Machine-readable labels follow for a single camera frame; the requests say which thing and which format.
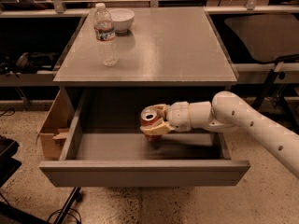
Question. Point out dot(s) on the clear plastic water bottle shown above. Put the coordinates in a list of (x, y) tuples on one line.
[(105, 35)]

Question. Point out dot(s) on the black stand left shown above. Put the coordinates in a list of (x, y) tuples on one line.
[(8, 165)]

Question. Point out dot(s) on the open grey top drawer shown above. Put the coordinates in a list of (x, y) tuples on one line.
[(104, 148)]

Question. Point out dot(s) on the white ceramic bowl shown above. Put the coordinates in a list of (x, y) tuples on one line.
[(122, 18)]

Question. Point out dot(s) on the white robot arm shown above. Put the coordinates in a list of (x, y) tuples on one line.
[(225, 112)]

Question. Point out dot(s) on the grey cabinet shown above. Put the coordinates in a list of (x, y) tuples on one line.
[(171, 54)]

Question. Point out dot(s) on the cardboard box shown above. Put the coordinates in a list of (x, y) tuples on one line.
[(55, 128)]

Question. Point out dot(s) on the orange coke can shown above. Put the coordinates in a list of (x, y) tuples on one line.
[(148, 117)]

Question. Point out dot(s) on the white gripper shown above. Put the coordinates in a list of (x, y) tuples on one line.
[(178, 116)]

